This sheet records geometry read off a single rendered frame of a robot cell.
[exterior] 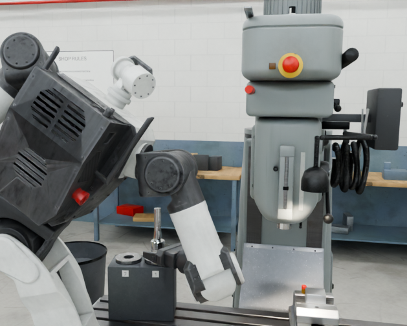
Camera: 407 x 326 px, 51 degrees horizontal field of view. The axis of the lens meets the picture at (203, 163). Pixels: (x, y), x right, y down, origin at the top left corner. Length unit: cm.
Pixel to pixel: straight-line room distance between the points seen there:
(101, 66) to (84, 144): 523
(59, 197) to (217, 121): 476
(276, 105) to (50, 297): 76
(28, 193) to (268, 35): 68
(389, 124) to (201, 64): 429
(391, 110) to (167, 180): 90
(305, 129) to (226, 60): 441
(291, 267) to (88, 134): 114
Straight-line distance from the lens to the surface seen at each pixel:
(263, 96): 122
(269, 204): 129
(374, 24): 571
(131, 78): 102
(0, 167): 102
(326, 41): 114
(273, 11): 155
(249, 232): 179
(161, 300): 151
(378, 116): 157
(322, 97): 122
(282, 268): 179
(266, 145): 126
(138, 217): 539
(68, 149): 90
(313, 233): 179
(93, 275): 310
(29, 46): 109
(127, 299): 152
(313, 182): 113
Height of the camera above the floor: 166
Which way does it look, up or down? 8 degrees down
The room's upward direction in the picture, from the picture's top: 1 degrees clockwise
